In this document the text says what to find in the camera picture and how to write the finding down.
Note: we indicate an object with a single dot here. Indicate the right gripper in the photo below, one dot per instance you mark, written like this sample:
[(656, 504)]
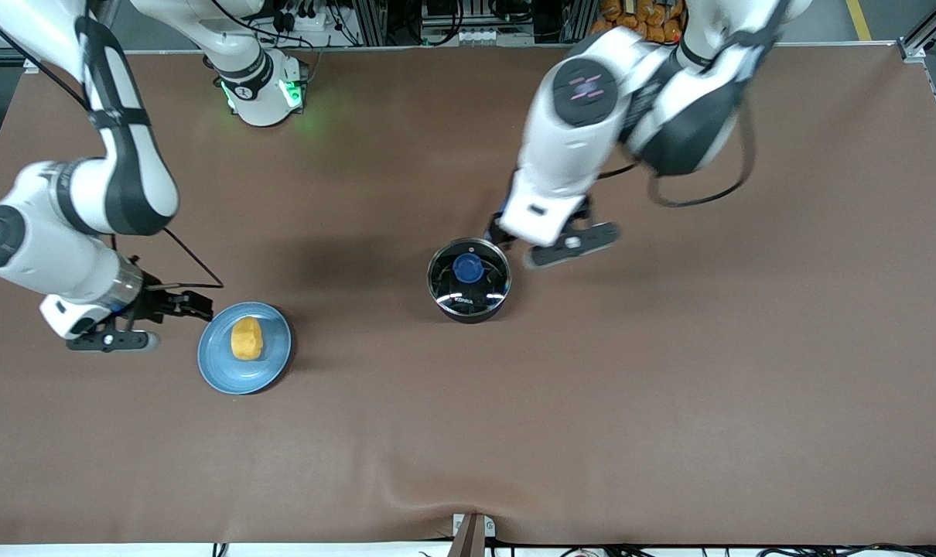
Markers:
[(156, 304)]

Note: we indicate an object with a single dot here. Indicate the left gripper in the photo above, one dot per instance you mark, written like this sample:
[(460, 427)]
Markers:
[(497, 232)]

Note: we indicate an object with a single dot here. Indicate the yellow potato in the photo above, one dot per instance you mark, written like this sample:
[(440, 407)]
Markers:
[(246, 339)]

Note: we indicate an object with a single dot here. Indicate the glass lid with blue knob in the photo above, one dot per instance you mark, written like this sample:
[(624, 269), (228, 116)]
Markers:
[(468, 268)]

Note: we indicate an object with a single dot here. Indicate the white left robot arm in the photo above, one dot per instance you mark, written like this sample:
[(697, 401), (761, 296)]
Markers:
[(576, 147)]

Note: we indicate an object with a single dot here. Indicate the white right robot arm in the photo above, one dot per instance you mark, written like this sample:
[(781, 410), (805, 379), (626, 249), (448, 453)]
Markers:
[(128, 178)]

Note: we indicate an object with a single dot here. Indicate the blue round plate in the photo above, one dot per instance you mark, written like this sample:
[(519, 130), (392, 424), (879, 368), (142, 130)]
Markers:
[(228, 371)]

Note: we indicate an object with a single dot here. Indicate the white power strip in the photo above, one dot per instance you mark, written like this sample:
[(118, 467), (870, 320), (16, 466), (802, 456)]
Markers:
[(468, 36)]

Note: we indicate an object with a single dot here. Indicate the orange snack bags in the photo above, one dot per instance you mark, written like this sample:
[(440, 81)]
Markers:
[(654, 19)]

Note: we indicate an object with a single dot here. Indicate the brown table cover mat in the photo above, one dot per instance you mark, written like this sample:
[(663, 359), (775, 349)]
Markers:
[(592, 425)]

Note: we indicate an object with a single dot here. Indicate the metal table edge bracket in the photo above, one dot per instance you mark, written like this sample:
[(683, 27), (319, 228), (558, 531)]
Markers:
[(472, 538)]

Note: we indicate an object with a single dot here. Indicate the aluminium frame profile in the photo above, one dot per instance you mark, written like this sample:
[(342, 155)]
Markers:
[(928, 27)]

